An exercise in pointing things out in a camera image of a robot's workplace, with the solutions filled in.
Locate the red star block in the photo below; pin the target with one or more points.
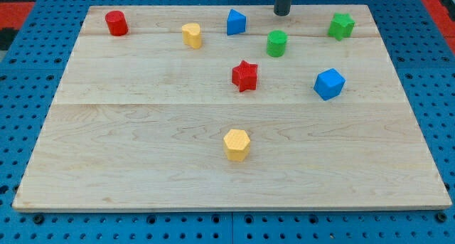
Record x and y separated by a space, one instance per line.
244 76

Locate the blue cube block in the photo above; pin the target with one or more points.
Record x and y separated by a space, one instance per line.
329 84

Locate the green star block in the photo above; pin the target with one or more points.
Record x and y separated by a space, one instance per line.
341 26

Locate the yellow hexagon block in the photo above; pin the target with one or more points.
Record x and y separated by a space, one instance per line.
236 145

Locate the light wooden board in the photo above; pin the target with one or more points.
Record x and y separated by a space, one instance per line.
137 122

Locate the yellow heart block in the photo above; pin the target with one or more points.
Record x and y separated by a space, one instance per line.
191 34

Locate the green cylinder block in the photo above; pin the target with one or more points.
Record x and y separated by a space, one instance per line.
276 43

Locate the blue triangle block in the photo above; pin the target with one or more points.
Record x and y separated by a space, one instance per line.
236 23

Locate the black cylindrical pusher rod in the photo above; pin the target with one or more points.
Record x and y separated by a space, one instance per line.
282 7

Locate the red cylinder block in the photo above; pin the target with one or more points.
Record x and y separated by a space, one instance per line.
116 23

